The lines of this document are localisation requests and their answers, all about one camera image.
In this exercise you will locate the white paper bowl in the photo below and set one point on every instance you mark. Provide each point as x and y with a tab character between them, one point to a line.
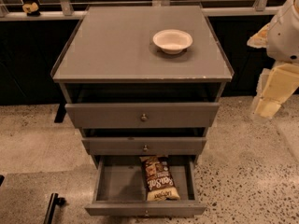
172	41

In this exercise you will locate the grey drawer cabinet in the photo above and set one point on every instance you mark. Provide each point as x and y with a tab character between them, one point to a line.
112	60

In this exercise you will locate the grey top drawer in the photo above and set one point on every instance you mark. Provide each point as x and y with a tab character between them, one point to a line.
142	115

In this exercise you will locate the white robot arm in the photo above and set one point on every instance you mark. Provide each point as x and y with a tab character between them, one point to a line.
280	37

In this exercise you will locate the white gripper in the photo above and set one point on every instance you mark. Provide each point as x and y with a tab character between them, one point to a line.
285	36

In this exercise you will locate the grey bottom drawer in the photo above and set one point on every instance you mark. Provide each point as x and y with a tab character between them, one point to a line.
121	190

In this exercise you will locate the small yellow black object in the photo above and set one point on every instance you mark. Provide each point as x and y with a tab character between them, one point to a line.
31	8

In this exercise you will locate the brown chip bag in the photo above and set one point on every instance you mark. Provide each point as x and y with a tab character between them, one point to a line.
159	180

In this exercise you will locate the grey drawer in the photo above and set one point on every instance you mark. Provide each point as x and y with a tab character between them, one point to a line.
142	115
144	145
121	190

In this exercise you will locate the black bar on floor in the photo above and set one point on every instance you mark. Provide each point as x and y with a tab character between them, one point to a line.
55	200

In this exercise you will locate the grey middle drawer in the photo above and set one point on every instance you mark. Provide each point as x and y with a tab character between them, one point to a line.
144	145

